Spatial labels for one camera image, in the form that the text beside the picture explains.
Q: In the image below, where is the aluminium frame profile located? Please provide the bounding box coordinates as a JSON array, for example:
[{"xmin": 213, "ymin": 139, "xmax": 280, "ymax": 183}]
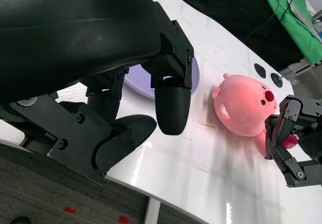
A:
[{"xmin": 278, "ymin": 57, "xmax": 322, "ymax": 86}]

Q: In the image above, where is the purple round plate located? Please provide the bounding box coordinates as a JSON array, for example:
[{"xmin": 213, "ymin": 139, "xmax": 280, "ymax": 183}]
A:
[{"xmin": 124, "ymin": 54, "xmax": 201, "ymax": 100}]

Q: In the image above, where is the thin black cable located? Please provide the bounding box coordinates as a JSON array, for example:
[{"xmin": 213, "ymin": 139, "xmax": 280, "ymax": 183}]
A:
[{"xmin": 243, "ymin": 0, "xmax": 292, "ymax": 43}]

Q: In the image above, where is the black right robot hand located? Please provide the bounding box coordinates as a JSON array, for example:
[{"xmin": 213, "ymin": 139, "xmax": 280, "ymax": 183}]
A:
[{"xmin": 264, "ymin": 94, "xmax": 322, "ymax": 188}]

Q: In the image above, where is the green cloth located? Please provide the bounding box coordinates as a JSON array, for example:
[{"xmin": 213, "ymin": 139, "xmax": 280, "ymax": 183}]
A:
[{"xmin": 262, "ymin": 0, "xmax": 322, "ymax": 66}]

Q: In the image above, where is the white paper sheet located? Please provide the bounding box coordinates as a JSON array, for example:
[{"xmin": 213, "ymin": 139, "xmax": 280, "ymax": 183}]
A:
[{"xmin": 285, "ymin": 0, "xmax": 322, "ymax": 41}]

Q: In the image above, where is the white table leg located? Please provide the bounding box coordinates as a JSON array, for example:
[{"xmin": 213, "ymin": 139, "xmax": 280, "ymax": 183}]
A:
[{"xmin": 142, "ymin": 196, "xmax": 162, "ymax": 224}]

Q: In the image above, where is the black shoe tip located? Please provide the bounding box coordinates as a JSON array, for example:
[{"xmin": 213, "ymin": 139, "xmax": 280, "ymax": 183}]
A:
[{"xmin": 10, "ymin": 215, "xmax": 31, "ymax": 224}]

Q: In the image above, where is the pink plush beaver doll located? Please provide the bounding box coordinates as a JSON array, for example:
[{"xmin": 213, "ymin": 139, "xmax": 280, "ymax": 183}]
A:
[{"xmin": 211, "ymin": 72, "xmax": 300, "ymax": 160}]

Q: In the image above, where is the black round table grommet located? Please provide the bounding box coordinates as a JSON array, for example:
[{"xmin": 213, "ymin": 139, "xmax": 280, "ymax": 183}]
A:
[
  {"xmin": 270, "ymin": 72, "xmax": 284, "ymax": 88},
  {"xmin": 253, "ymin": 62, "xmax": 267, "ymax": 79}
]

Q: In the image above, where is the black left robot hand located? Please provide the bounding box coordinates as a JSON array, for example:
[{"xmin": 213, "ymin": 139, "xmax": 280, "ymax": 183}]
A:
[{"xmin": 0, "ymin": 0, "xmax": 195, "ymax": 186}]

